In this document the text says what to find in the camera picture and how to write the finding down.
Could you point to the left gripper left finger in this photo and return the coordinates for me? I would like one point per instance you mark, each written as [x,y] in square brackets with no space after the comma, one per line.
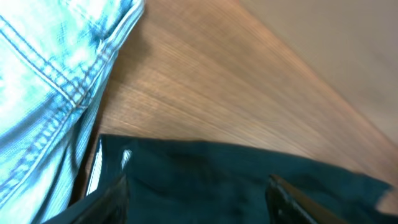
[108,205]

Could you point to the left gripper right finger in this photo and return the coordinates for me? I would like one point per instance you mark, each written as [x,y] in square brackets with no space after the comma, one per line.
[288,205]

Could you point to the black shorts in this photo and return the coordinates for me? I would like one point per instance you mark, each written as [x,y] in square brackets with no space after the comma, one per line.
[172,181]

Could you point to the folded light blue jeans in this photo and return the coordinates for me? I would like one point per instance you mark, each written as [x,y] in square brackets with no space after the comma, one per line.
[56,59]

